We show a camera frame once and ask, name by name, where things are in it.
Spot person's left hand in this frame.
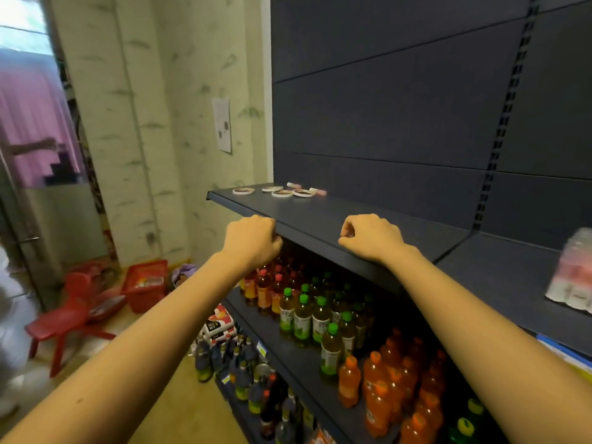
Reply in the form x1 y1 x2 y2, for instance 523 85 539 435
221 215 284 273

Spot person's right hand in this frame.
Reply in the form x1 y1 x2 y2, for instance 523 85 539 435
338 214 410 267

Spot dark grey metal shelf board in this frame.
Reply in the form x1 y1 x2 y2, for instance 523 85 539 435
435 231 592 357
207 184 471 294

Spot person's right forearm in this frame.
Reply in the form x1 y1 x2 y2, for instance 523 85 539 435
380 245 592 444

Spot person's left forearm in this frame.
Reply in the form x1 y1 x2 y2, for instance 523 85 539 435
0 251 261 444

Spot group of red-capped juice bottles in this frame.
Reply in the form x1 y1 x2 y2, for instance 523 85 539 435
240 254 303 316

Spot group of green-capped tea bottles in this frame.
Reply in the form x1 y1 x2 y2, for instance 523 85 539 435
279 272 376 380

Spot purple cloth bundle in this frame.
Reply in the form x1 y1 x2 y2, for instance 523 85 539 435
170 263 199 289

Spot white and red packets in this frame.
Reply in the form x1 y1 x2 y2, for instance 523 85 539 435
202 304 237 348

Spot dark grey bottle shelf board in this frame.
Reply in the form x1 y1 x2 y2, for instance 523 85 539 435
222 286 403 444

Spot white paper notice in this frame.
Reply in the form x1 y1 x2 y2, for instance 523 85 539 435
212 97 232 154

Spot red plastic shopping basket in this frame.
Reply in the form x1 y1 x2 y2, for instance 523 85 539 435
121 260 169 314

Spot group of dark drink bottles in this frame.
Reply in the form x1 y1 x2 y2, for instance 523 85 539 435
194 335 303 444

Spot dark grey shelving unit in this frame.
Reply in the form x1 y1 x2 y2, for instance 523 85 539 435
207 0 592 444

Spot group of orange drink bottles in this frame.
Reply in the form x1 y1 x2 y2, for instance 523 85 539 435
338 328 450 444

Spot green bottle with yellow cap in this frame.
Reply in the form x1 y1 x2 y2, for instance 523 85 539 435
466 398 485 428
450 417 477 444

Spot red plastic chair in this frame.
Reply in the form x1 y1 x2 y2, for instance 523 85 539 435
24 272 126 379

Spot wrapped pack of pink bottles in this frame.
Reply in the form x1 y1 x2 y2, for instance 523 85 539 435
545 228 592 315

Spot blue and yellow box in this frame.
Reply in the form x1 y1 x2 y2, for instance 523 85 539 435
536 335 592 383

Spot pink curtain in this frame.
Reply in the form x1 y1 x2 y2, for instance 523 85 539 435
0 50 85 187

